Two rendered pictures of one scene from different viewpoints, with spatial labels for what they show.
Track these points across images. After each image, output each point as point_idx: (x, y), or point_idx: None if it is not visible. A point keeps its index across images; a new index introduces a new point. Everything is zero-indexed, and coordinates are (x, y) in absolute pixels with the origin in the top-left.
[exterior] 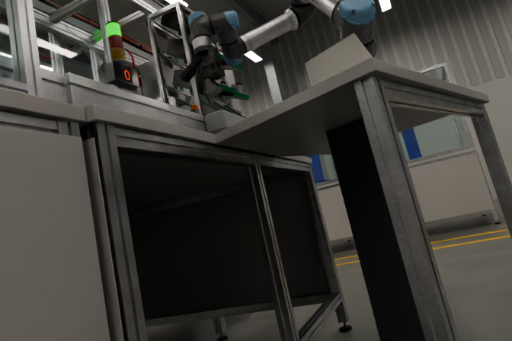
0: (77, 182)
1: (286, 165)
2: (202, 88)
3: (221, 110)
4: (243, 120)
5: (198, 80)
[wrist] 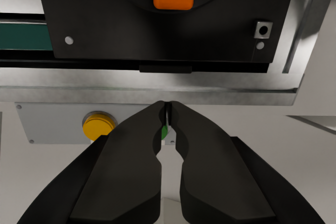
0: None
1: None
2: (94, 149)
3: (29, 140)
4: (0, 156)
5: (23, 217)
